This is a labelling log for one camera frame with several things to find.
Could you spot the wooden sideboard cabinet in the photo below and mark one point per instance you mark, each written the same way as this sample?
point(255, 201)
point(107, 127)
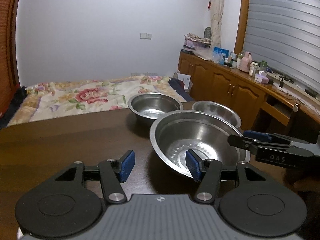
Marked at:
point(262, 108)

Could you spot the blue picture card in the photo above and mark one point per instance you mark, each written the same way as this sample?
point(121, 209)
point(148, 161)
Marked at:
point(219, 55)

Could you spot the large steel bowl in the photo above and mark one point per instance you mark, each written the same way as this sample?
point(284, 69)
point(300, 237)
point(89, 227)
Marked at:
point(172, 134)

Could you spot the beige curtain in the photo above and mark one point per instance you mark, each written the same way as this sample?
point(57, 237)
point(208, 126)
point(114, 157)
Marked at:
point(216, 13)

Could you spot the pink tissue box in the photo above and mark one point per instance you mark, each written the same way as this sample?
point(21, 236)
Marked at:
point(261, 77)

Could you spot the folded fabric pile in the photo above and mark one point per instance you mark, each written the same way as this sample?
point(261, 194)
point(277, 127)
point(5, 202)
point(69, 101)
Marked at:
point(193, 42)

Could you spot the white paper bag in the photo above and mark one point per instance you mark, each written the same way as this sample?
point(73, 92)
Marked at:
point(186, 79)

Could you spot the small steel bowl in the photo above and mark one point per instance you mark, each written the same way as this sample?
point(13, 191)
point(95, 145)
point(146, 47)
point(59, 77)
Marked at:
point(218, 110)

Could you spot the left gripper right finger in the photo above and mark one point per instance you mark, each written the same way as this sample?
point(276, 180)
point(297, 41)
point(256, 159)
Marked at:
point(207, 173)

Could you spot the floral bed blanket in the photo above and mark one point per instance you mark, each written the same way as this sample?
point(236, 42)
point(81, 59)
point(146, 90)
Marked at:
point(57, 99)

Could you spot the pink thermos jug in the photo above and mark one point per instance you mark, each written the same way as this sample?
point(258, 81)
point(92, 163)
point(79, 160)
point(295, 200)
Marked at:
point(246, 62)

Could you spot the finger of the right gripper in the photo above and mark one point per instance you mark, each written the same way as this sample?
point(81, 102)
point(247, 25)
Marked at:
point(252, 145)
point(272, 137)

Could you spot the medium steel bowl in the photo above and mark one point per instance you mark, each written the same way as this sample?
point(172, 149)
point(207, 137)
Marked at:
point(148, 107)

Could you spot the wall light switch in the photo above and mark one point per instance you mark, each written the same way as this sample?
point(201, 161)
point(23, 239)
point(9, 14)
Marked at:
point(145, 36)

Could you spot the wall power outlet strip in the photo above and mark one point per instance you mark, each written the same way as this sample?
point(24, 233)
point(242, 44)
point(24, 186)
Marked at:
point(145, 74)

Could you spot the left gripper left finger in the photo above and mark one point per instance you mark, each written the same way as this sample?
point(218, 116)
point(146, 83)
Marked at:
point(114, 172)

